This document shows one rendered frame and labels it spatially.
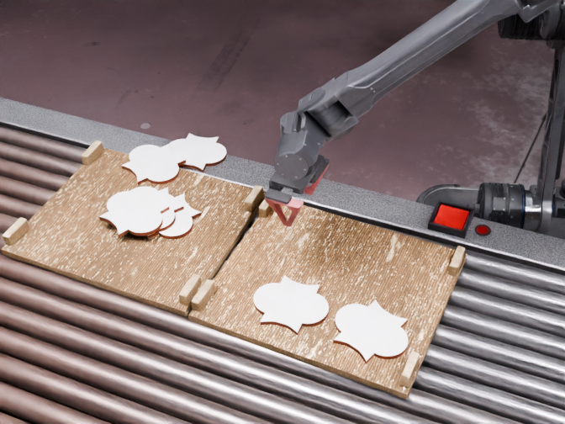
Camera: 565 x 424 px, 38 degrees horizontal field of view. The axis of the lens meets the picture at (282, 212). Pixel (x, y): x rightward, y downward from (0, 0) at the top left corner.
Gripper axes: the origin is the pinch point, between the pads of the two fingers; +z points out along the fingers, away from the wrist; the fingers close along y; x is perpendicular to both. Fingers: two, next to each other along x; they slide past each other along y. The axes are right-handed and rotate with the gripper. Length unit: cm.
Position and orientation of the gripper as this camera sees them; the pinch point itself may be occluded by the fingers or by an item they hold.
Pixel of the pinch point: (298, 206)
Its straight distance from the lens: 153.4
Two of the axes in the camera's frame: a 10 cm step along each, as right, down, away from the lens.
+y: 4.3, -6.1, 6.7
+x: -9.0, -2.7, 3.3
